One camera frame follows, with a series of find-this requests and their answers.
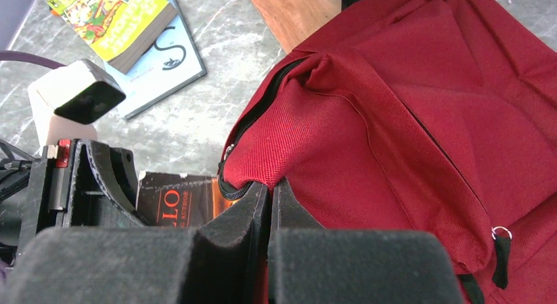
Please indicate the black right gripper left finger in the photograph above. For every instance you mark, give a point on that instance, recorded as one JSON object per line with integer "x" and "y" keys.
{"x": 220, "y": 262}

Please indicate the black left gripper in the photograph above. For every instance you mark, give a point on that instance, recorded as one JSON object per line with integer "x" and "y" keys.
{"x": 102, "y": 190}

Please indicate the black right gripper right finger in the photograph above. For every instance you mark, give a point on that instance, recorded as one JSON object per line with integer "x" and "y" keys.
{"x": 308, "y": 263}

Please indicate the dark DiCamillo book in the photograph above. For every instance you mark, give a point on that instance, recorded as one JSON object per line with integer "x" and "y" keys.
{"x": 179, "y": 200}

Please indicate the red backpack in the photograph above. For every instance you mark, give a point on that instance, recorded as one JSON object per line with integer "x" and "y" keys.
{"x": 435, "y": 115}

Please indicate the light blue notebook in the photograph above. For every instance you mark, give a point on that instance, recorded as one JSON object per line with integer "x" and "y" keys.
{"x": 171, "y": 63}

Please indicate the green treehouse book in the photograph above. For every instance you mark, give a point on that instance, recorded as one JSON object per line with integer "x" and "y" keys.
{"x": 118, "y": 31}

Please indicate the wooden base board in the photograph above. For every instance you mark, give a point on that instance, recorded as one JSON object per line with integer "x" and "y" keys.
{"x": 292, "y": 21}

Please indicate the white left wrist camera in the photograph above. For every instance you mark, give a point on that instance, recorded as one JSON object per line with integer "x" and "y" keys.
{"x": 66, "y": 101}

